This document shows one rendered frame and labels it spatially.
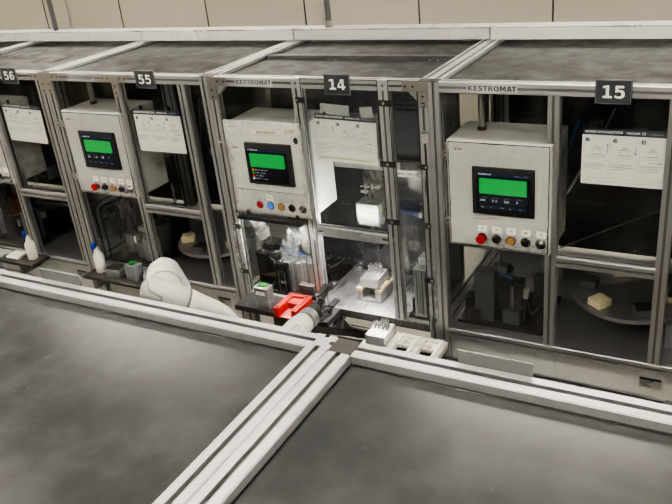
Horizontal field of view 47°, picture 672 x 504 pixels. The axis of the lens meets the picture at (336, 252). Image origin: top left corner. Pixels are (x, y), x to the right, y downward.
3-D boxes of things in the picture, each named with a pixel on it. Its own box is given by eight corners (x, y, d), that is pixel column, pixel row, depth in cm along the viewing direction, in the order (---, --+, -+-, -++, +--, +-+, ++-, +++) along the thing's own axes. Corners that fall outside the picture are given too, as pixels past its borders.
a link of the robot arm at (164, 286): (193, 292, 292) (190, 277, 304) (146, 279, 286) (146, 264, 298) (181, 321, 296) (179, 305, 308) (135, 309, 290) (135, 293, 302)
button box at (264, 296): (256, 307, 380) (252, 286, 375) (264, 300, 386) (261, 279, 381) (269, 310, 377) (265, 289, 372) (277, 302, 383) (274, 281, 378)
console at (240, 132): (234, 212, 374) (218, 121, 354) (266, 191, 396) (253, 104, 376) (308, 222, 354) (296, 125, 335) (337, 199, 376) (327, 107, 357)
